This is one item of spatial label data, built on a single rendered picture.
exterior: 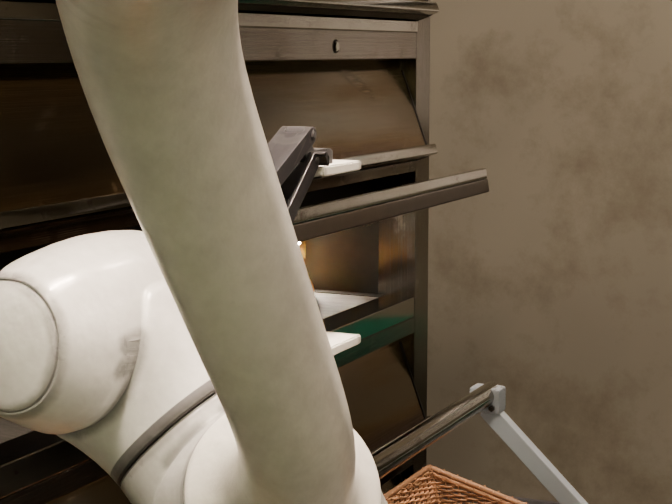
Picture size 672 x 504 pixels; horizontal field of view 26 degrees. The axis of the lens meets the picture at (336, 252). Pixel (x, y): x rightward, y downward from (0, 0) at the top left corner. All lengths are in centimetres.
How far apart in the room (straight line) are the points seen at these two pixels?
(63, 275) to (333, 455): 19
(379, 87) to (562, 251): 236
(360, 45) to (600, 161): 243
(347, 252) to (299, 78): 57
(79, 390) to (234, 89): 27
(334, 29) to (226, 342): 182
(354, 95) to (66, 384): 180
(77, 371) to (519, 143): 421
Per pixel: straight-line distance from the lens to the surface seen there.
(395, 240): 278
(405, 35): 269
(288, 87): 230
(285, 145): 103
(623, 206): 485
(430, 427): 186
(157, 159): 54
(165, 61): 51
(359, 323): 255
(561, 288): 493
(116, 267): 79
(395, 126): 263
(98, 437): 80
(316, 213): 203
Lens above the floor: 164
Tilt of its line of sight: 8 degrees down
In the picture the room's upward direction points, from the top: straight up
